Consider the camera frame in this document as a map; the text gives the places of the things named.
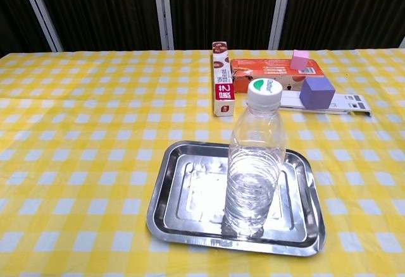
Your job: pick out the transparent plastic water bottle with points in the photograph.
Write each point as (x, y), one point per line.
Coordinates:
(256, 163)

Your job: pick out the rectangular metal tray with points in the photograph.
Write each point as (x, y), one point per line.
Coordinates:
(196, 194)

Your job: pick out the long white red box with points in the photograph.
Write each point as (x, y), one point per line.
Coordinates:
(224, 81)

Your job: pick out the orange cardboard box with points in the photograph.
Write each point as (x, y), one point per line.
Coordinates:
(259, 71)

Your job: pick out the pink foam cube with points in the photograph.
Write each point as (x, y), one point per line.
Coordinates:
(299, 60)

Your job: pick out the purple foam cube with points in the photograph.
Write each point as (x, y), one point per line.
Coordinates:
(316, 95)

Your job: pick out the yellow checkered tablecloth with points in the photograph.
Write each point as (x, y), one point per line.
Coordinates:
(79, 163)

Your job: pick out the flat white box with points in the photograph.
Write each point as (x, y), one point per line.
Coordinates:
(345, 104)

